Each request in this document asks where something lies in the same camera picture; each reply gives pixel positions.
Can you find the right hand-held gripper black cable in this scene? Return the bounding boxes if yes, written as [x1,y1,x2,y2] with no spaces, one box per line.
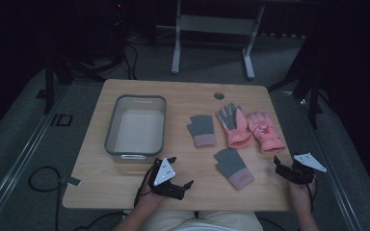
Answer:
[305,177,318,214]

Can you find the small grey metal tag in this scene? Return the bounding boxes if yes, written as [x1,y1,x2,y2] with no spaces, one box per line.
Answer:
[58,175,82,188]

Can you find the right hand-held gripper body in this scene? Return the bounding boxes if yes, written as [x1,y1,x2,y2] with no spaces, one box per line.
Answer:
[282,152,328,186]

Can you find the clear plastic bin grey rim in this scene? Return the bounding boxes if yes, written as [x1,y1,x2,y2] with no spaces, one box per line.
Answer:
[104,93,168,164]

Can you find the black floor cable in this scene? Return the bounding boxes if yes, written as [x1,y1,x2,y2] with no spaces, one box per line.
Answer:
[27,166,63,231]

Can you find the hand-held gripper black cable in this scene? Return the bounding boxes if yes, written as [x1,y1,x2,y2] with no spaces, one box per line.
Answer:
[133,167,157,208]
[305,177,318,214]

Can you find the pink ski glove cartoon print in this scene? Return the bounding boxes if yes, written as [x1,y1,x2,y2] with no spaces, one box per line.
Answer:
[246,111,287,154]

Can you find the person's lap in beige trousers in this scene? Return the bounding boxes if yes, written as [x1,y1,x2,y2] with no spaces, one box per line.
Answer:
[139,210,264,231]

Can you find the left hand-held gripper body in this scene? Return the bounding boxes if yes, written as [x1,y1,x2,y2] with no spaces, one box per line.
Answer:
[147,157,187,201]

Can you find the person's right hand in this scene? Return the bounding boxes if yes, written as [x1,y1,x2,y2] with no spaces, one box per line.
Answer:
[288,179,318,208]

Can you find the pink ski glove grey palm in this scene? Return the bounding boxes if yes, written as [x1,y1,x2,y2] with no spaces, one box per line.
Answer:
[216,102,253,149]

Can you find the grey knit glove pink cuff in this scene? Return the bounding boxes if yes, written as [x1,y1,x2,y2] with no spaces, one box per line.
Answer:
[186,115,218,148]
[213,147,255,191]

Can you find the left hand-held gripper black cable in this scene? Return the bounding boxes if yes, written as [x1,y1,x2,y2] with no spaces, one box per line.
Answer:
[133,167,157,208]

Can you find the black tripod stand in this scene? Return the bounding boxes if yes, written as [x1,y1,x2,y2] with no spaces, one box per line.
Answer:
[267,32,327,130]
[41,0,138,116]

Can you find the metal floor rail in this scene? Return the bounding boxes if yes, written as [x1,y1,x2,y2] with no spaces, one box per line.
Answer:
[278,90,365,231]
[0,84,72,227]

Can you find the person's left hand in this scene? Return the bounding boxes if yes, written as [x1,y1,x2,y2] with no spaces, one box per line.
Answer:
[136,187,166,210]

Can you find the white metal stand frame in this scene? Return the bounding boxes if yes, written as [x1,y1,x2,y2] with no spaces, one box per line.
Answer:
[171,0,266,81]

